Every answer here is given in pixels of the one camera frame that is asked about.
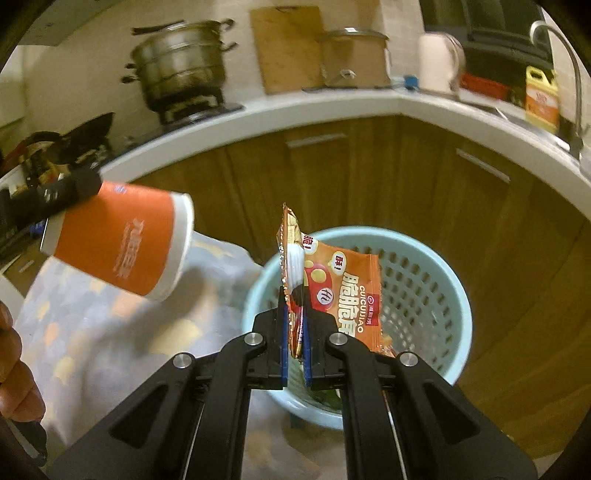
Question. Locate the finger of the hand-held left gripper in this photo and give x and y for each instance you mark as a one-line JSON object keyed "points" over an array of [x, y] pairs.
{"points": [[69, 191]]}

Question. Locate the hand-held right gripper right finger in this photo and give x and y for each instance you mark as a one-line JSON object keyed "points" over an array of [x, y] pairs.
{"points": [[308, 364]]}

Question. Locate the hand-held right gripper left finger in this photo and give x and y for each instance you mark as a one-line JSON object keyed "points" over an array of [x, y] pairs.
{"points": [[284, 350]]}

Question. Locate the orange paper cup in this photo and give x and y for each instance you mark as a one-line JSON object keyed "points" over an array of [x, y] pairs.
{"points": [[120, 240]]}

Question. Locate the orange snack packet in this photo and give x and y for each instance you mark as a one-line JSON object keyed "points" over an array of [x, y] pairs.
{"points": [[346, 286]]}

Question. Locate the light blue plastic basket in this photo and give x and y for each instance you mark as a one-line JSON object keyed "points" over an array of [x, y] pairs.
{"points": [[443, 295]]}

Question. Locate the person's left hand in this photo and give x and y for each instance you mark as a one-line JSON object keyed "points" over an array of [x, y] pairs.
{"points": [[18, 383]]}

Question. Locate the black wok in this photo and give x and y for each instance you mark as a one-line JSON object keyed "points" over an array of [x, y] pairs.
{"points": [[87, 134]]}

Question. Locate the scale pattern tablecloth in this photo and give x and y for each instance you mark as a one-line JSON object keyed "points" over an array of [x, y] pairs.
{"points": [[92, 332]]}

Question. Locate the black gas stove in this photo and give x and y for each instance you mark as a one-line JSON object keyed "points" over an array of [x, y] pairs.
{"points": [[194, 110]]}

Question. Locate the steel steamer pot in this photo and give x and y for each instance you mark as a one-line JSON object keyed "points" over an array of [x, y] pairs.
{"points": [[184, 64]]}

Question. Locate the wooden base cabinets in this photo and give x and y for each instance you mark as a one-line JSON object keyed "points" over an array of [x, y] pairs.
{"points": [[369, 184]]}

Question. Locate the white kitchen counter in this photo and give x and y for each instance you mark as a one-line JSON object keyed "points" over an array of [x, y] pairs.
{"points": [[323, 104]]}

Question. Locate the wooden cutting board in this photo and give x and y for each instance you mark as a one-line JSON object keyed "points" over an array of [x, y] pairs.
{"points": [[286, 50]]}

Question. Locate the beige rice cooker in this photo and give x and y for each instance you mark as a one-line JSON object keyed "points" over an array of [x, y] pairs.
{"points": [[355, 60]]}

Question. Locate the white electric kettle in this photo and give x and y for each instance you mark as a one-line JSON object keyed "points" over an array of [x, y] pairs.
{"points": [[438, 64]]}

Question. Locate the red box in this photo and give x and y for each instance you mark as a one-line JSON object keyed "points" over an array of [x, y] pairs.
{"points": [[485, 87]]}

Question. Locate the yellow plastic bottle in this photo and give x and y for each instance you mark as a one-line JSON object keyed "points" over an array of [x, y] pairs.
{"points": [[541, 104]]}

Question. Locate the dark window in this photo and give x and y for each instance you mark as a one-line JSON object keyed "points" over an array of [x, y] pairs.
{"points": [[485, 27]]}

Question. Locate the steel kitchen faucet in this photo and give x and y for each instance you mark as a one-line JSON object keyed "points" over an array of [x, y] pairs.
{"points": [[570, 69]]}

